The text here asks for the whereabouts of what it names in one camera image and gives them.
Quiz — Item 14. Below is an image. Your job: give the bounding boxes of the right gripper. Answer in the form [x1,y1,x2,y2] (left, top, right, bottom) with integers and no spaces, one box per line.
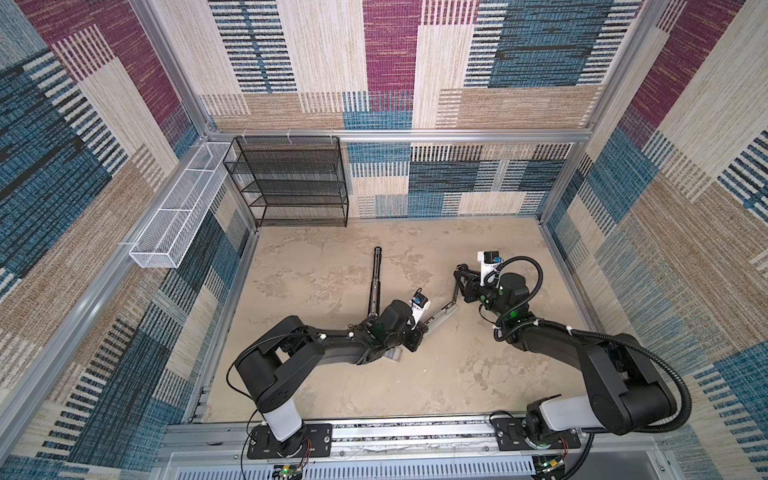
[452,269,508,319]

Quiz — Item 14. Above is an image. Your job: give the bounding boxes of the grey staple tray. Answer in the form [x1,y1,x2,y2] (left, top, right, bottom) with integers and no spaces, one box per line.
[384,347,402,362]

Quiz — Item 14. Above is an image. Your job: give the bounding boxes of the grey silver stapler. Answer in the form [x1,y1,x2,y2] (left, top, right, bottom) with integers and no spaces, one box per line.
[422,282,460,334]

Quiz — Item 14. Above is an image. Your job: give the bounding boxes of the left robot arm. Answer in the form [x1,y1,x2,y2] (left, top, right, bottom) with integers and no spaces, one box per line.
[233,300,428,457]

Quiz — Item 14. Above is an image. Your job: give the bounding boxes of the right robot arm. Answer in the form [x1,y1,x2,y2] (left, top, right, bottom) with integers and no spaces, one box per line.
[454,264,692,445]

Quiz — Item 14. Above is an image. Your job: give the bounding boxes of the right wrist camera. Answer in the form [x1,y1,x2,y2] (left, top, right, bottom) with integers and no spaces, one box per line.
[477,250,502,286]

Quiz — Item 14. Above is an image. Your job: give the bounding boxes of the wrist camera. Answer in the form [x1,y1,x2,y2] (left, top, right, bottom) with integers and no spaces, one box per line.
[477,250,502,286]
[410,288,430,324]

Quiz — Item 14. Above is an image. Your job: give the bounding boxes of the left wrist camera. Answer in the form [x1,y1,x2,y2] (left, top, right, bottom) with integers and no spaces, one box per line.
[410,288,430,324]

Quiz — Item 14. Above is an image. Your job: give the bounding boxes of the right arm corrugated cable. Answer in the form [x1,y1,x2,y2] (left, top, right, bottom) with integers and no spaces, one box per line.
[485,256,693,480]

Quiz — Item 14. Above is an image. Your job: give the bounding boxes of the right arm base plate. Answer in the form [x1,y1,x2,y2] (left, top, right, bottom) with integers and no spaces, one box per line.
[488,411,582,452]

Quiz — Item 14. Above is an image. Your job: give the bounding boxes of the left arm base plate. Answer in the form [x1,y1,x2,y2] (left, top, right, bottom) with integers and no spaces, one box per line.
[245,423,333,460]

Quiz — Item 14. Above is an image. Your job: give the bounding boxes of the black wire shelf rack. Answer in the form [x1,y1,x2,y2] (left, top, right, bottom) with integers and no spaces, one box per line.
[224,136,349,228]

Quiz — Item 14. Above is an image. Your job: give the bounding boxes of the aluminium front rail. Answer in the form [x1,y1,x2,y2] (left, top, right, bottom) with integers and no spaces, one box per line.
[150,413,684,479]

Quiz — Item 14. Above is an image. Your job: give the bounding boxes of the white mesh wall basket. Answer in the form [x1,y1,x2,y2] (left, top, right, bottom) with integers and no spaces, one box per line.
[129,142,230,269]

